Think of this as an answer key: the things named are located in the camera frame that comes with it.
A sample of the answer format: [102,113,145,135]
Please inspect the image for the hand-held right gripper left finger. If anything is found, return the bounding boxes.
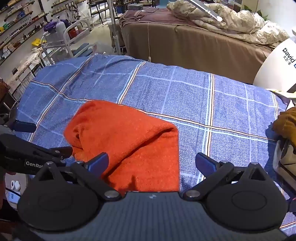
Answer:
[35,152,122,202]

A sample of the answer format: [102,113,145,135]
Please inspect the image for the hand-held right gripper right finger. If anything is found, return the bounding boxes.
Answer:
[183,152,265,202]

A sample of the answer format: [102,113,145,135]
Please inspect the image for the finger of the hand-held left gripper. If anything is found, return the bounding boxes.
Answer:
[13,121,37,133]
[46,146,74,162]

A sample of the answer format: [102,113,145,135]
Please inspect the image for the orange knit garment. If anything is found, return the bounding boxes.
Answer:
[63,100,181,193]

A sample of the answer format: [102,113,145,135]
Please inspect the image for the blue plaid bed sheet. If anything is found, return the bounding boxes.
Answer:
[17,55,289,232]

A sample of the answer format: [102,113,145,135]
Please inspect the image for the beige cloth bag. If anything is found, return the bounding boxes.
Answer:
[273,138,296,184]

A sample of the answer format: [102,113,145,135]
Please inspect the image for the mustard brown garment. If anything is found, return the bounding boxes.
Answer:
[272,107,296,141]

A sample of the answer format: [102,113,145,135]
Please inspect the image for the blue padded stool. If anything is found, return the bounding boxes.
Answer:
[73,44,96,58]

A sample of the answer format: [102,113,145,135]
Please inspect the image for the white trolley cart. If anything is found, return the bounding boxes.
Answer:
[41,19,95,66]

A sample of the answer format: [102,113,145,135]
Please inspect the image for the white pump bottle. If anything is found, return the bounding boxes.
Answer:
[55,16,67,42]

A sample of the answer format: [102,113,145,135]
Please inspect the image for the purple cloth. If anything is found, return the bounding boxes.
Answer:
[43,19,70,33]

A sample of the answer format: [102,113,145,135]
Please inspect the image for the red box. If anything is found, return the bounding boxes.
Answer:
[68,28,90,39]

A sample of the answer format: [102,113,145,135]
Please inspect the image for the white round machine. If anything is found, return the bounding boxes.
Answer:
[253,37,296,93]

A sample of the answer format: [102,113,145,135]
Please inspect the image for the brown covered massage bed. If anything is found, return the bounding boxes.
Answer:
[109,8,274,85]

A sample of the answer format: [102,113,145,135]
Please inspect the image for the beige crumpled quilt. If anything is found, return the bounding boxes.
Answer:
[167,0,290,45]

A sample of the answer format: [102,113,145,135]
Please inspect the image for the stack of dark towels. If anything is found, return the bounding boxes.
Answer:
[127,3,146,11]

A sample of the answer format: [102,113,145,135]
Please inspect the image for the wall shelves of small bottles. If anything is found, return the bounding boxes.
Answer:
[0,0,93,63]

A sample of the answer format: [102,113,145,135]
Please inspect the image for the beige cord with switch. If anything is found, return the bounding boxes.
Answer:
[147,21,152,62]

